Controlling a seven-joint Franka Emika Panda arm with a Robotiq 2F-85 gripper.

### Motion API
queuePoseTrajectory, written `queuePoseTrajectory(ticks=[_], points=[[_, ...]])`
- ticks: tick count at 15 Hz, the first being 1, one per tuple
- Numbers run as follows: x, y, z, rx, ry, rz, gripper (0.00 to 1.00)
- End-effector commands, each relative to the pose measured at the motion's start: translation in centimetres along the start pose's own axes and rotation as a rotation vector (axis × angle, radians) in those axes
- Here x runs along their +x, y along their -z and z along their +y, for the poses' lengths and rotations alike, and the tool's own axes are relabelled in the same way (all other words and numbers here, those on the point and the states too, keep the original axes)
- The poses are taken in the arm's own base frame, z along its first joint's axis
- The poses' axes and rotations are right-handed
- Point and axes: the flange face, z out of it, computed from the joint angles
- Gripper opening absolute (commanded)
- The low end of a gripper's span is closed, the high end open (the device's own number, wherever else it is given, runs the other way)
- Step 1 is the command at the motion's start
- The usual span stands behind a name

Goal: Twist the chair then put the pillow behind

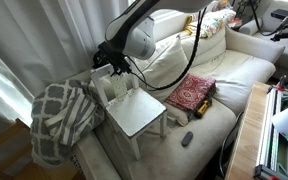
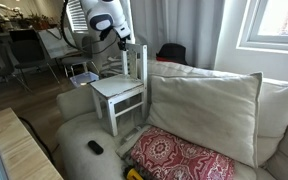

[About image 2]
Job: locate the black hat red band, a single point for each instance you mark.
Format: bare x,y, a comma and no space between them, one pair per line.
172,52

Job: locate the grey curtain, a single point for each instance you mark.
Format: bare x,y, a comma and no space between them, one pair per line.
184,26

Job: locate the white window blinds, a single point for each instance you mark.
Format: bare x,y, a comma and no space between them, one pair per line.
76,18

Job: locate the white window frame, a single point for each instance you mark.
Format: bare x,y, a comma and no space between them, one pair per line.
250,40

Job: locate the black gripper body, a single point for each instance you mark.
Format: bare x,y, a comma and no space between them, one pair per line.
122,40

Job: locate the grey chair metal legs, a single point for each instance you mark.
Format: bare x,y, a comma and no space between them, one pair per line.
79,61

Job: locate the folded beige cloth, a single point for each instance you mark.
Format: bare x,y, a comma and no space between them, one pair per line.
127,146

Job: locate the small white wooden chair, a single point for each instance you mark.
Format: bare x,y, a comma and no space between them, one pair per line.
115,86

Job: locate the light wooden table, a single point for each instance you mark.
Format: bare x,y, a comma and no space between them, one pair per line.
20,150

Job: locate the beige fabric sofa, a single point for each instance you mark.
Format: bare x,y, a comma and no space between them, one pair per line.
80,156

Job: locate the yellow black tool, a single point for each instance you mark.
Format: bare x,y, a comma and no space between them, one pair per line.
132,174

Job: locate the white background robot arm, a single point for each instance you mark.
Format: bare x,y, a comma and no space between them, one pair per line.
4,13

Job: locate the black remote control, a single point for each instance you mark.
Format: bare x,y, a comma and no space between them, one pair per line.
95,147

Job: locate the large beige pillow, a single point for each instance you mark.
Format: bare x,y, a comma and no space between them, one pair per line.
204,113

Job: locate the red patterned blanket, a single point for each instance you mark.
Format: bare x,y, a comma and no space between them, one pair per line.
177,156

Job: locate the clear plastic storage bin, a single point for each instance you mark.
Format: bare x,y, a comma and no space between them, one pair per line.
84,79

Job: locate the potted plants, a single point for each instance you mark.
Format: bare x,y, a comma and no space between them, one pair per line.
42,21

